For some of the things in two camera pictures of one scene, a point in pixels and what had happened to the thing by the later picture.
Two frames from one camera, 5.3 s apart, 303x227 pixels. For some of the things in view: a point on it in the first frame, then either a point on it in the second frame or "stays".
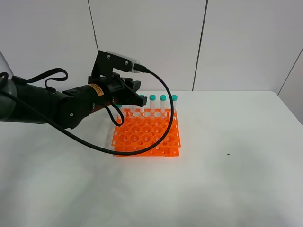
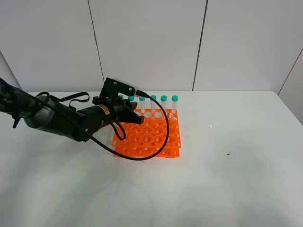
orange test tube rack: x=142 y=128 stays
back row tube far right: x=174 y=99 stays
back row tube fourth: x=152 y=98 stays
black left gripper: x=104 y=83 → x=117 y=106
